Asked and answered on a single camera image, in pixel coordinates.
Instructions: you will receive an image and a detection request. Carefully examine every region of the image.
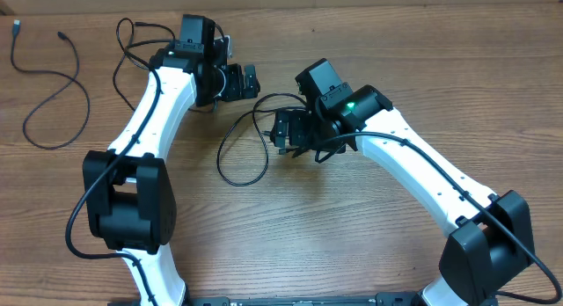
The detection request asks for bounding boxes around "black USB cable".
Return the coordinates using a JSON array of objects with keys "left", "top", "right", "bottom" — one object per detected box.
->
[
  {"left": 9, "top": 18, "right": 91, "bottom": 151},
  {"left": 215, "top": 92, "right": 309, "bottom": 188},
  {"left": 111, "top": 17, "right": 177, "bottom": 113}
]

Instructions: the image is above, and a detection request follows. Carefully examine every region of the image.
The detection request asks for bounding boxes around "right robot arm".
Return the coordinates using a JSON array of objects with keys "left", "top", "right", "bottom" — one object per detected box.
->
[{"left": 270, "top": 59, "right": 536, "bottom": 305}]

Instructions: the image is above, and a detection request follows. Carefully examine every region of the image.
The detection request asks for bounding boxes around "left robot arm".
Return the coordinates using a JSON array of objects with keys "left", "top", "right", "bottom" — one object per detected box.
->
[{"left": 78, "top": 14, "right": 260, "bottom": 305}]

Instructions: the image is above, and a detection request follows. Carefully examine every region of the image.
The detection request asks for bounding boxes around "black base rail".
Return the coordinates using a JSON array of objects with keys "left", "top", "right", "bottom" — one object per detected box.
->
[{"left": 107, "top": 290, "right": 501, "bottom": 306}]

